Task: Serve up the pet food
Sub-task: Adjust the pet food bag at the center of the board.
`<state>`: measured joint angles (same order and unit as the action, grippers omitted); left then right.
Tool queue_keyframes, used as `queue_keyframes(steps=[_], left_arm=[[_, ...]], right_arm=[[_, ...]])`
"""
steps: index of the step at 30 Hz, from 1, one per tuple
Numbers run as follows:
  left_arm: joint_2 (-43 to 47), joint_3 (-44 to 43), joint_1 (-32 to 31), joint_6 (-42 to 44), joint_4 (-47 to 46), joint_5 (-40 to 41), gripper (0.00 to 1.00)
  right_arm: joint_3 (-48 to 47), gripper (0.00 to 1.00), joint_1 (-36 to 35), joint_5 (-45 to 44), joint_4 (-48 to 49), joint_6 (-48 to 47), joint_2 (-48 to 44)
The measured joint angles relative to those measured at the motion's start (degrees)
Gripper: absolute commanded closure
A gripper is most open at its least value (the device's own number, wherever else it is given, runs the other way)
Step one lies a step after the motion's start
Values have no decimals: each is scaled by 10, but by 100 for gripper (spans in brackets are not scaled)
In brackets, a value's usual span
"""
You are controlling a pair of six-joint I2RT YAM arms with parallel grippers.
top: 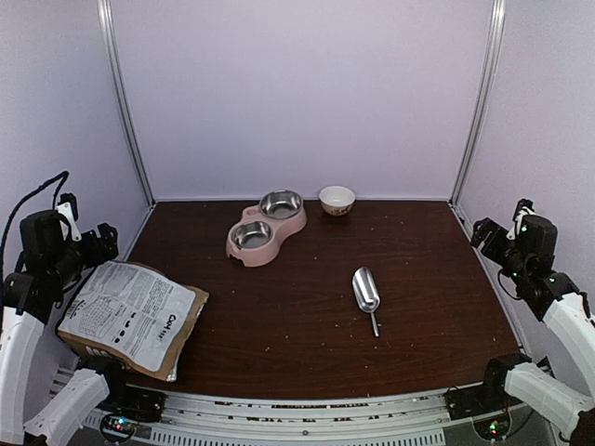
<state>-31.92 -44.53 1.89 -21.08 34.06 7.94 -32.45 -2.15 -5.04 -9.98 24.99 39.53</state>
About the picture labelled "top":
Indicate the rear steel feeder bowl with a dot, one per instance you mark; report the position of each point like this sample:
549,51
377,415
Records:
280,204

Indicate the left aluminium frame post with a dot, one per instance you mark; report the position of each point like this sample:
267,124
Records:
107,27

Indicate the white floral ceramic bowl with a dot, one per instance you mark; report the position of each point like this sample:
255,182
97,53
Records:
337,200

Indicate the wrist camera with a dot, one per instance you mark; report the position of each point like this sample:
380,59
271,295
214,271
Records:
68,215
524,207

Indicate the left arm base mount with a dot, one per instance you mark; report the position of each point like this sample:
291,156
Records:
124,415

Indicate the metal food scoop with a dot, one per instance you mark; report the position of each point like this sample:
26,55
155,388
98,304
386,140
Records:
366,295

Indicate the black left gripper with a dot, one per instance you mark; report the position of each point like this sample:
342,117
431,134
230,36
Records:
97,255

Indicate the steel feeder bowl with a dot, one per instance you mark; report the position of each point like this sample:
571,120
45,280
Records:
251,235
280,204

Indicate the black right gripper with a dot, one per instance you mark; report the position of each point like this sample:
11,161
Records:
479,236

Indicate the aluminium frame post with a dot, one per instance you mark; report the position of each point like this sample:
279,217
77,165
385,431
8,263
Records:
490,62
107,27

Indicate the right aluminium frame post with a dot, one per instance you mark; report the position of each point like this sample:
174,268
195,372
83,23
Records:
490,62

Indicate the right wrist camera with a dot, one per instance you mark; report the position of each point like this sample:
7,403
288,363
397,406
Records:
524,207

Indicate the front aluminium rail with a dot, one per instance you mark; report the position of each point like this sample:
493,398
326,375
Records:
422,418

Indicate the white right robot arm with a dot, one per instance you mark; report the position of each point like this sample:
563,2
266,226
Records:
525,254

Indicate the pet food bag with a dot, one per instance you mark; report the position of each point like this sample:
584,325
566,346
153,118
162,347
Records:
134,314

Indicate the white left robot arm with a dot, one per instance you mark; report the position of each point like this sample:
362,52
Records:
52,257

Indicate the pink double pet feeder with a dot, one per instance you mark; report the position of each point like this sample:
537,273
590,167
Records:
281,231

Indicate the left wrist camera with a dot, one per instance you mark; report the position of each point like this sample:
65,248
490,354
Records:
68,215

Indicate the front steel feeder bowl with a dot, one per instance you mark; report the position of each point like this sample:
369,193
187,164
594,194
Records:
251,235

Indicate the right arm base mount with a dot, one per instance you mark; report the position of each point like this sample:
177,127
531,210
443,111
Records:
479,404

